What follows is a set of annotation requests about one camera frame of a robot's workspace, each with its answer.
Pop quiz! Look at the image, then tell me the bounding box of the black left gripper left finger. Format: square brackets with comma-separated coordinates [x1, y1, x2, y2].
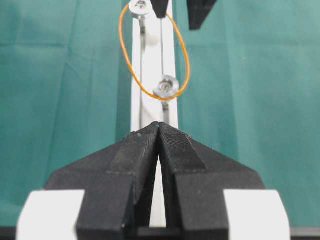
[44, 122, 160, 240]

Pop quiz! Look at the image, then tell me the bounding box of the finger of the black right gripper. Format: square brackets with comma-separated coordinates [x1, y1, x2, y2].
[150, 0, 169, 19]
[186, 0, 217, 31]

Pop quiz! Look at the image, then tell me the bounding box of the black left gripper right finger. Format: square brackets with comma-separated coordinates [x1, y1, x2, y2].
[158, 122, 266, 240]

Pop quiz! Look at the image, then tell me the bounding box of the orange rubber band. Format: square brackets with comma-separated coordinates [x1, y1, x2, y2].
[118, 4, 191, 101]

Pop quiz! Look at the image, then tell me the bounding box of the silver shaft pulley far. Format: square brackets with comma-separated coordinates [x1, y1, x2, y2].
[129, 0, 153, 35]

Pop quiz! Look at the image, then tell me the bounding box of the silver shaft pulley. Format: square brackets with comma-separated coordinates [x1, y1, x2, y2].
[129, 0, 153, 35]
[153, 75, 180, 98]

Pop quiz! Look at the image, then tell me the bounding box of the silver shaft pulley near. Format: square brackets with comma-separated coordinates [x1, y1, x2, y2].
[153, 75, 180, 98]

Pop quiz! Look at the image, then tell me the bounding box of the green table cloth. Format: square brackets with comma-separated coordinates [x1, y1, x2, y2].
[0, 0, 320, 227]

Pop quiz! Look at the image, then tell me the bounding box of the aluminium extrusion rail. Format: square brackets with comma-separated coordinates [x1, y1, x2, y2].
[130, 0, 180, 228]

